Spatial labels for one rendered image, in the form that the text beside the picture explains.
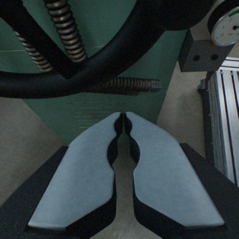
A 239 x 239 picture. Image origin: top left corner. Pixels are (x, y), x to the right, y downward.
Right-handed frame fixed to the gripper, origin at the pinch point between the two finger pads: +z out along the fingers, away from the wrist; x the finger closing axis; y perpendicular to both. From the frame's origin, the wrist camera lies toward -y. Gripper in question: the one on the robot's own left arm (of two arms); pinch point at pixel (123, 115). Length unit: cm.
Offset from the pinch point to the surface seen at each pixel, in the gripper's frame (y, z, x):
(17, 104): 37, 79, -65
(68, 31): -4.8, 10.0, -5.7
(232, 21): -4.6, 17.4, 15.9
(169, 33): -2.8, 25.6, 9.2
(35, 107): 18, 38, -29
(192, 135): 49, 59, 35
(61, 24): -5.5, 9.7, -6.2
